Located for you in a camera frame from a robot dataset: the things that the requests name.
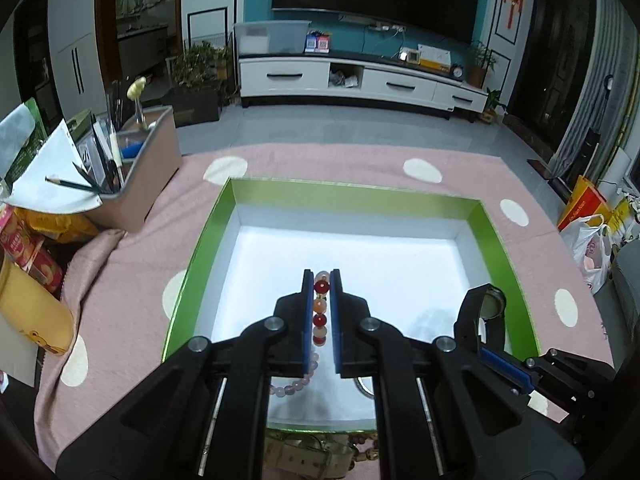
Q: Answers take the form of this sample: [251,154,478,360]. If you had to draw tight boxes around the green cardboard box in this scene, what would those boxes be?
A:
[161,176,542,433]

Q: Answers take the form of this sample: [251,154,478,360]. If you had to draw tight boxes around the white paper sheet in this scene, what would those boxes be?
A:
[7,120,103,215]

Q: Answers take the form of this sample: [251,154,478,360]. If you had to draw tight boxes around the yellow and white box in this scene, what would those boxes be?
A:
[417,44,452,72]

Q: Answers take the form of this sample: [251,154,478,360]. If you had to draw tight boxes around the grey curtain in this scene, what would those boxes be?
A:
[547,0,640,181]

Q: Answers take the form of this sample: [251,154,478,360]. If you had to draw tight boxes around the leafy plants in dark planter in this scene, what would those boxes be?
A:
[167,42,236,126]

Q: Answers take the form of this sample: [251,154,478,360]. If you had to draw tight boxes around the stick vacuum cleaner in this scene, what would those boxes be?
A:
[570,75,615,181]

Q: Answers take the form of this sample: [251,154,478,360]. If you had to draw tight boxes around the black wrist watch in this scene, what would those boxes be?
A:
[452,283,507,356]

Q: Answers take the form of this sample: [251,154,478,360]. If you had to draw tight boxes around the white tall cabinet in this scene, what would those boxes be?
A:
[47,0,123,121]

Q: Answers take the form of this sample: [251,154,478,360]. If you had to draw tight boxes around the red bead bracelet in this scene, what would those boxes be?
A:
[270,270,332,400]

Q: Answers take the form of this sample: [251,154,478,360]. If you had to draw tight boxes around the dark door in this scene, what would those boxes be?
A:
[500,0,598,171]

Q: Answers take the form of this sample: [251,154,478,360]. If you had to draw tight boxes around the green carton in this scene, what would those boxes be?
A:
[0,97,48,181]

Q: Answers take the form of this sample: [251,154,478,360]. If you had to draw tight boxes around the white plastic bag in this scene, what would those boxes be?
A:
[560,214,613,295]

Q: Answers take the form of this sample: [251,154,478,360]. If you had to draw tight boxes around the clear storage box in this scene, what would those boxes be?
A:
[234,21,312,56]

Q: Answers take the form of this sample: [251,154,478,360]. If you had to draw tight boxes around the blue card stand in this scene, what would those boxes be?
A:
[305,30,332,53]

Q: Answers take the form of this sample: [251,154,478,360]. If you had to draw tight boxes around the white notebook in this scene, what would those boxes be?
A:
[0,317,43,388]

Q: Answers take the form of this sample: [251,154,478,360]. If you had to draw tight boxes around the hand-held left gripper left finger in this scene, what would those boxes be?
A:
[55,269,313,480]

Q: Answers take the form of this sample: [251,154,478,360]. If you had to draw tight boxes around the small floor plant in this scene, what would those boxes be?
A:
[481,89,508,123]

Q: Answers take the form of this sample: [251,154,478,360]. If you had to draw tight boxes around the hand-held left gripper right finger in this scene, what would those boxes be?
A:
[330,269,586,480]

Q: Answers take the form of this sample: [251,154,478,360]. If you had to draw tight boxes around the bundle of black pens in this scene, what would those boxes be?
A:
[92,80,126,193]

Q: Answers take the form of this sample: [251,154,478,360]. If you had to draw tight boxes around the pink spotted blanket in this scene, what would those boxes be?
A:
[35,141,616,480]

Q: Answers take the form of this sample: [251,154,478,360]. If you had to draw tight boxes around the beige desk organizer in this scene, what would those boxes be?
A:
[82,106,183,235]

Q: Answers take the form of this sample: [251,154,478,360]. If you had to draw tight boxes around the yellow snack bag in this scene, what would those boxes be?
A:
[15,205,101,243]

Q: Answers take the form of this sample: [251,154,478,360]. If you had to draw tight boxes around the cream wrist watch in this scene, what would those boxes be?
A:
[265,432,353,476]

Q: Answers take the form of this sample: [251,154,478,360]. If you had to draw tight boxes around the red snack packet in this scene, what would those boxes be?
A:
[0,205,63,293]

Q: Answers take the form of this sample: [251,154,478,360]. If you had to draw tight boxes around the potted plant in brown pot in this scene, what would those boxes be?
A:
[467,41,499,88]

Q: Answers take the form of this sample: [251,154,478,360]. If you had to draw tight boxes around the yellow-headed brush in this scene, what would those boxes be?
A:
[126,76,148,128]

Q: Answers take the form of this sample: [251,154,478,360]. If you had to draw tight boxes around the white television cabinet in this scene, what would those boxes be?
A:
[237,50,490,120]

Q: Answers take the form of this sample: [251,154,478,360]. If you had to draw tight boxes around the dark pencil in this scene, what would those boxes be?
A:
[45,176,96,193]

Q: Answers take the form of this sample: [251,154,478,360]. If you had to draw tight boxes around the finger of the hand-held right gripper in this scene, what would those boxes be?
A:
[479,344,617,403]

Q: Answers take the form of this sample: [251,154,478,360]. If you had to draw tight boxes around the orange shopping bag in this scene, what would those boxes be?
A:
[556,175,613,233]

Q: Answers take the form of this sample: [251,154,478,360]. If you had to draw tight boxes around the yellow pouch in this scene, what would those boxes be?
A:
[0,255,76,356]

